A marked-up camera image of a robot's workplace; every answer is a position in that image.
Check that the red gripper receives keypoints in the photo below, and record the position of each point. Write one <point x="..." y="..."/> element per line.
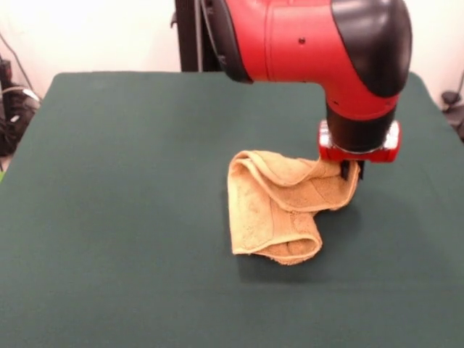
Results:
<point x="362" y="156"/>

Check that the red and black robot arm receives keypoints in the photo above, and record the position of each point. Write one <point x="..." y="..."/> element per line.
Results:
<point x="290" y="36"/>

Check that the tan terry towel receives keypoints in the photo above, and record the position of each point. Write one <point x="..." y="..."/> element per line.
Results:
<point x="253" y="203"/>

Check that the black power strip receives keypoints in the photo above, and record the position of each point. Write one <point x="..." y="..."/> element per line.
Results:
<point x="6" y="69"/>

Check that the dark green table cloth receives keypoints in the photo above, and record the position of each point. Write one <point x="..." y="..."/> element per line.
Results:
<point x="108" y="217"/>

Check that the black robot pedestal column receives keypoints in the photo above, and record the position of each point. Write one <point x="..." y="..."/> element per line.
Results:
<point x="188" y="36"/>

